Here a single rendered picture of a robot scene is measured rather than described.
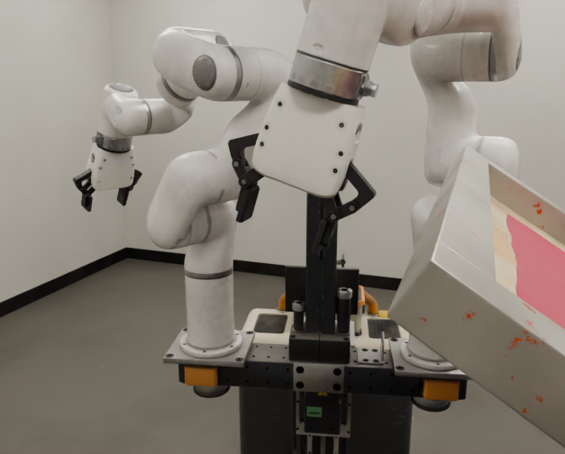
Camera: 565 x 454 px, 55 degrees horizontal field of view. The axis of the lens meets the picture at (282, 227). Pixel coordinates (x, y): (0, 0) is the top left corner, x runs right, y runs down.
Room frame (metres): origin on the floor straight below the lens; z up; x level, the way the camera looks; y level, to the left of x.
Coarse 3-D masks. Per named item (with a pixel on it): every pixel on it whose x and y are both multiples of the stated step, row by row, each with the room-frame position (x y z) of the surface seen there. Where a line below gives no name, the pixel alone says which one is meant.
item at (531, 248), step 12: (516, 228) 0.63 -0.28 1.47; (528, 228) 0.67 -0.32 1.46; (516, 240) 0.57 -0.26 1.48; (528, 240) 0.60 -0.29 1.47; (540, 240) 0.64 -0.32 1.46; (516, 252) 0.51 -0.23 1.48; (528, 252) 0.54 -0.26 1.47; (540, 252) 0.58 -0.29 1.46; (552, 252) 0.62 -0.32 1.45; (564, 252) 0.66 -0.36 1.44; (528, 264) 0.50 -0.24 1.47; (540, 264) 0.52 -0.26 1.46; (552, 264) 0.56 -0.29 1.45; (564, 264) 0.59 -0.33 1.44; (552, 276) 0.51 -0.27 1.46; (564, 276) 0.54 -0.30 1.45; (564, 288) 0.49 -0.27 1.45
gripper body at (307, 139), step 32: (288, 96) 0.55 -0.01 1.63; (320, 96) 0.53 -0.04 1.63; (288, 128) 0.55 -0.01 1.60; (320, 128) 0.54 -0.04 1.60; (352, 128) 0.54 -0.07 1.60; (256, 160) 0.57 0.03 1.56; (288, 160) 0.55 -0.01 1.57; (320, 160) 0.54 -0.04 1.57; (352, 160) 0.56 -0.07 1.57; (320, 192) 0.54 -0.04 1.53
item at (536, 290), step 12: (516, 276) 0.44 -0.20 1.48; (528, 276) 0.46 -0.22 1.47; (540, 276) 0.48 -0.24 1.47; (516, 288) 0.40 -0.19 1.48; (528, 288) 0.42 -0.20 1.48; (540, 288) 0.44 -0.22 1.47; (552, 288) 0.46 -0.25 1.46; (528, 300) 0.39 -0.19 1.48; (540, 300) 0.41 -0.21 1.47; (552, 300) 0.43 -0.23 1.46; (564, 300) 0.45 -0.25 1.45; (540, 312) 0.38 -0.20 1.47; (552, 312) 0.40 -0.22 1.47; (564, 312) 0.42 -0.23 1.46; (564, 324) 0.38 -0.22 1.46
